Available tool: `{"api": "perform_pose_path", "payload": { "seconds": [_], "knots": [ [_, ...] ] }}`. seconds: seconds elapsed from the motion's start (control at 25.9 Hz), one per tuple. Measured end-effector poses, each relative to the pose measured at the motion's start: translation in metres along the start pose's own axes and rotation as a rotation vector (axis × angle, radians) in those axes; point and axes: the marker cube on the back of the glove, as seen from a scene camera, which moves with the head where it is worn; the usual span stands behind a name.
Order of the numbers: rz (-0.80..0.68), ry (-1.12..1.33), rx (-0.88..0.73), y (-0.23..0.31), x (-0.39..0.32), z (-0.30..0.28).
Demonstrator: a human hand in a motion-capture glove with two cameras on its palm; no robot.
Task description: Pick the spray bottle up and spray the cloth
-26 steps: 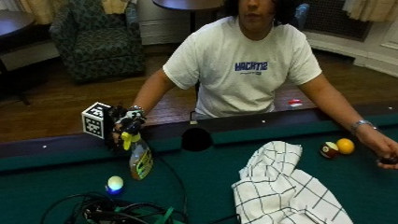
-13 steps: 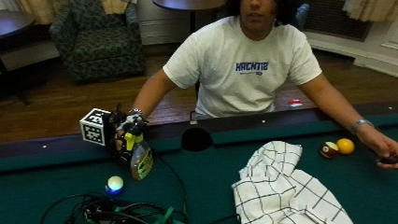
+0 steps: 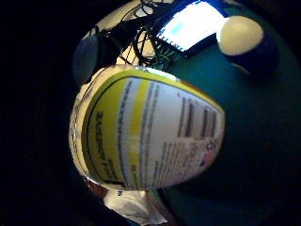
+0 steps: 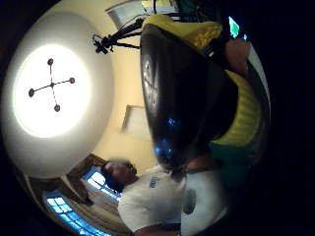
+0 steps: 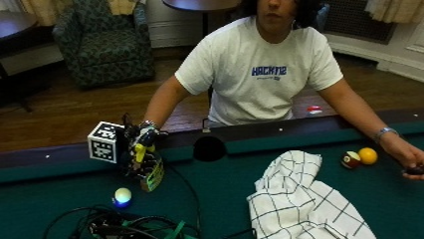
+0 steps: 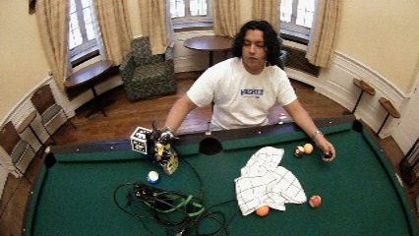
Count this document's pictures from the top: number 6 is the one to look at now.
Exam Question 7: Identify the red striped billiard ball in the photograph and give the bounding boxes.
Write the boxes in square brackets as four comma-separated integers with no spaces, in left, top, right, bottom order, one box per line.
[307,195,323,208]

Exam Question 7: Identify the dark wall rack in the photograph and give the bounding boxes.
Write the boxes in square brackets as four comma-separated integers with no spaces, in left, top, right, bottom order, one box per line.
[398,137,419,189]

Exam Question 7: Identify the the person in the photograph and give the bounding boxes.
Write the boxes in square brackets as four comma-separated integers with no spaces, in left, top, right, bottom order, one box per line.
[162,20,338,163]

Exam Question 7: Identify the beige curtain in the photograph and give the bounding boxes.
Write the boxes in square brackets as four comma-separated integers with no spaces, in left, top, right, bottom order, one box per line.
[137,0,170,56]
[93,0,134,67]
[303,0,344,69]
[250,0,283,33]
[210,0,242,38]
[34,0,73,94]

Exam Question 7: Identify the blue and white billiard ball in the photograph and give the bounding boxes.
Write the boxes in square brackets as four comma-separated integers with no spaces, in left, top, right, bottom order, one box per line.
[146,170,161,185]

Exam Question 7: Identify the white checked cloth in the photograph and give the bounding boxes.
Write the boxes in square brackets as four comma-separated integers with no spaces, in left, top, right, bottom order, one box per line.
[233,146,308,216]

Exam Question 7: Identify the green patterned armchair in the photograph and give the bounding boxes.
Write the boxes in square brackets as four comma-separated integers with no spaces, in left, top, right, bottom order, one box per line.
[118,35,178,102]

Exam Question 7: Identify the white marker cube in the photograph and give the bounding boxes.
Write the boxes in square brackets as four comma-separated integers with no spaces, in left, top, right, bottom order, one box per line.
[129,126,154,155]

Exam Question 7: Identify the green pool table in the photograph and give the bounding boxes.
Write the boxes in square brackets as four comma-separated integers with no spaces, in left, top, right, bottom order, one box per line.
[24,114,419,236]

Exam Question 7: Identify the wooden chair with grey seat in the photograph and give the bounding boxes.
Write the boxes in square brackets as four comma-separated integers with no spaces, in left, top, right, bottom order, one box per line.
[0,121,37,185]
[29,84,76,146]

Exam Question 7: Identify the dark radiator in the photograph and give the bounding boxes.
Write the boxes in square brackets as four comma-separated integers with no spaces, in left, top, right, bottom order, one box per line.
[282,44,320,78]

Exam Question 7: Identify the small wooden wall shelf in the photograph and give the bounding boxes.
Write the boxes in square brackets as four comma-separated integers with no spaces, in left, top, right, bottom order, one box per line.
[350,78,378,115]
[376,96,402,136]

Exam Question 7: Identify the black cable bundle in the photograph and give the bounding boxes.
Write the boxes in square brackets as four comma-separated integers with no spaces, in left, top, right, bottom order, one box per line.
[113,156,241,236]

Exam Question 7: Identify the green strap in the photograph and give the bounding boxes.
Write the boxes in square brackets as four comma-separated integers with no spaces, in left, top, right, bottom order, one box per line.
[152,194,206,217]

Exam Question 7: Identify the half-round wooden table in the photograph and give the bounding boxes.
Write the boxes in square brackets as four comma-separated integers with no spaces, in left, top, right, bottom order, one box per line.
[62,59,117,118]

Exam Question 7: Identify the round wooden table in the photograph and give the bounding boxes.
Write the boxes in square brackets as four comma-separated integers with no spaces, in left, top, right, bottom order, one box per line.
[182,34,235,68]

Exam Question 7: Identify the window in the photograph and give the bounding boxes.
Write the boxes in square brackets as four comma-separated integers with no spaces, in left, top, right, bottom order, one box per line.
[65,0,105,65]
[279,0,316,45]
[166,0,214,31]

